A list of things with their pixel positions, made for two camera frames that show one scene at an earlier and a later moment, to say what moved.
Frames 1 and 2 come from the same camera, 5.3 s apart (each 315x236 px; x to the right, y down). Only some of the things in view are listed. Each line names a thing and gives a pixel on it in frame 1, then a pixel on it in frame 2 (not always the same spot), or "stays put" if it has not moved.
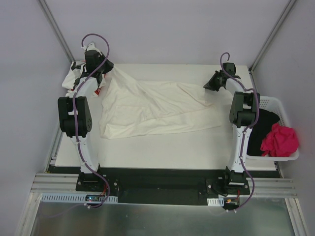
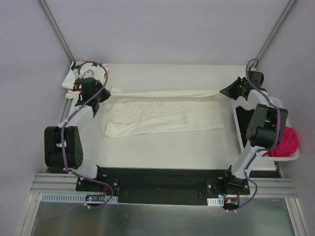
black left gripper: [105, 65] to [80, 82]
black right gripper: [214, 81] to [236, 86]
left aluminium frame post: [56, 29] stays put
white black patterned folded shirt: [84, 83] stays put
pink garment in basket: [281, 141] stays put
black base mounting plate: [190, 186] stays put
